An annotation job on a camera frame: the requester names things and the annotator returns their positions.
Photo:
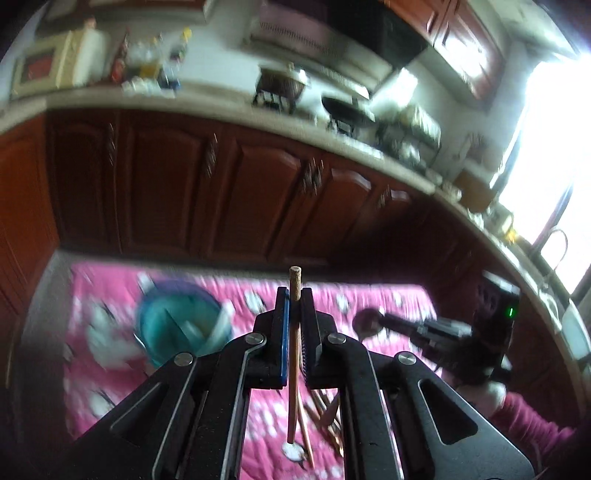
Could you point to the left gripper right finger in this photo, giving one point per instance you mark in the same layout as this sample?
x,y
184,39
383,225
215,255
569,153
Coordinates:
x,y
315,351

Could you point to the cream microwave oven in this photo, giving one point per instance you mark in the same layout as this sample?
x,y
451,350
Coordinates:
x,y
68,60

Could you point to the red sauce bottle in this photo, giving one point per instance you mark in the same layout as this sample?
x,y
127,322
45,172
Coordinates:
x,y
118,64

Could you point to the pink penguin blanket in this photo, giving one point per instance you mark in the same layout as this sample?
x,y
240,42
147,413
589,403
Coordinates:
x,y
190,418

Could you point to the lower wooden kitchen cabinets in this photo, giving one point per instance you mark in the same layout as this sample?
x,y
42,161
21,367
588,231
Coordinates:
x,y
168,186

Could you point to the upper wall cabinets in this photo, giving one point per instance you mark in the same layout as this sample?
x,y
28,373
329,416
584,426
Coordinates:
x,y
466,53

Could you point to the white utensil holder cup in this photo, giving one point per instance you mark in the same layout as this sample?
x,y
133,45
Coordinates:
x,y
172,316

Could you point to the range hood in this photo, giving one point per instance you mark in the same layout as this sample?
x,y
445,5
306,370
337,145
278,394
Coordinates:
x,y
359,45

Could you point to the yellow cap oil bottle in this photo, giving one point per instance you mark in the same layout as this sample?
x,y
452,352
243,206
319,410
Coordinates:
x,y
150,58

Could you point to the pink sleeve forearm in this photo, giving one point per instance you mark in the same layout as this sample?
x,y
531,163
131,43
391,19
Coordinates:
x,y
543,440

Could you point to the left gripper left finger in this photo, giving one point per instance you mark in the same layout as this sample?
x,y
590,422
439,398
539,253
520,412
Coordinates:
x,y
270,362

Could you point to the dish rack with dishes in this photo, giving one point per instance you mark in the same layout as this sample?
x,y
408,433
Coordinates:
x,y
409,135

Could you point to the stew pot with lid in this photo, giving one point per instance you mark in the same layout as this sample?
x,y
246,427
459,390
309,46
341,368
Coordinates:
x,y
280,87

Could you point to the black wok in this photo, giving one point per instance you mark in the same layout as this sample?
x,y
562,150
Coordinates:
x,y
347,118

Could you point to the right hand white glove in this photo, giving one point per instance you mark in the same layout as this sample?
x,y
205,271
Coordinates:
x,y
487,398

